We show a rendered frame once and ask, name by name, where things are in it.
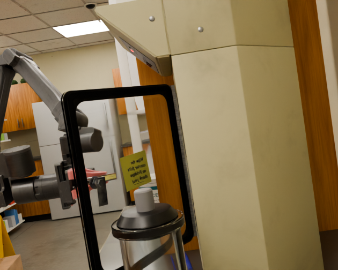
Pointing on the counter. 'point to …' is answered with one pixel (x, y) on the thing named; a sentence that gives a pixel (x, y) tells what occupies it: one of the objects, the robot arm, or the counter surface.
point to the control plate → (139, 55)
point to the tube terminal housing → (244, 134)
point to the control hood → (140, 29)
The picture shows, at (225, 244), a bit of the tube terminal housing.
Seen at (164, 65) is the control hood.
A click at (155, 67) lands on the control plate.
